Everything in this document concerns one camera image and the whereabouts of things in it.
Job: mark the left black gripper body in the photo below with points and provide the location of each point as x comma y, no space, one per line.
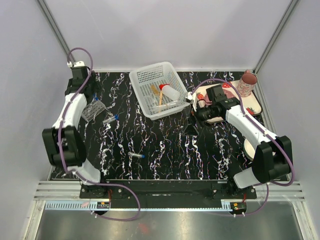
93,83

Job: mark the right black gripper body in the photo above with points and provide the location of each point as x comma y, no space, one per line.
205,113

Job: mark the clear test tube rack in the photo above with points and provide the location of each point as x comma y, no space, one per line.
92,110

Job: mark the bundle of plastic pipettes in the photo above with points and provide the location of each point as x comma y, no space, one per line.
164,106

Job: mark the wash bottle red cap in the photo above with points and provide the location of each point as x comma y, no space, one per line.
169,91

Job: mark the blue cap test tube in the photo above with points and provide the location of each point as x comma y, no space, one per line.
95,97
136,155
110,119

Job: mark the wooden test tube clamp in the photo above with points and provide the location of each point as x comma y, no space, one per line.
160,97

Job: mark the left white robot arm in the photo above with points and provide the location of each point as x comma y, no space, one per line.
63,143

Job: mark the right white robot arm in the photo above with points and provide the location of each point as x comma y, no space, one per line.
272,154

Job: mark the pink dotted plate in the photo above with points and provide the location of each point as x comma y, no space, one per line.
227,92

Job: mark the strawberry pattern tray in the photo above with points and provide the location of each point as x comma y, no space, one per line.
250,103

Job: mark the pink patterned mug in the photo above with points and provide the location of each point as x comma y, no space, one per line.
246,83

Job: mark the white plastic perforated basket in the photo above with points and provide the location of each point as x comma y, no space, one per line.
159,90

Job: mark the white bowl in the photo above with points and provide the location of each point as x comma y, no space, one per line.
248,150

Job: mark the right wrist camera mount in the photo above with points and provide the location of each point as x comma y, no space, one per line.
189,98

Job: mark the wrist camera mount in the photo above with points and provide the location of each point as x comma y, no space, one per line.
189,98
75,64

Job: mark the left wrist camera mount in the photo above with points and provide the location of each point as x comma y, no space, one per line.
75,64

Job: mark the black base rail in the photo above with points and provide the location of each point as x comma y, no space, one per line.
168,194

